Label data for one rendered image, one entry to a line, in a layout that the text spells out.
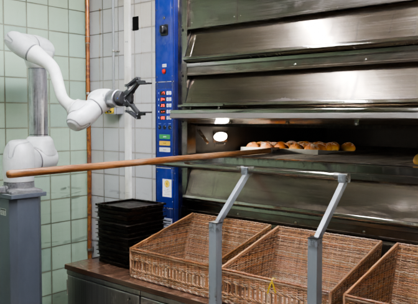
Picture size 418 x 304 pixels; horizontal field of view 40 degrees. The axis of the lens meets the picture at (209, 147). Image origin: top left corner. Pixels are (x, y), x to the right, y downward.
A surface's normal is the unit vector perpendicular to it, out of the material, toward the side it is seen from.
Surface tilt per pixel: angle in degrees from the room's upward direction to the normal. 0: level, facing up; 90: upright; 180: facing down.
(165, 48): 90
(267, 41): 70
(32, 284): 90
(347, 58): 90
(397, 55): 90
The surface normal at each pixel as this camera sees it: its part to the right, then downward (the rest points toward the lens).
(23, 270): 0.73, 0.04
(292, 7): -0.65, 0.04
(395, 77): -0.61, -0.30
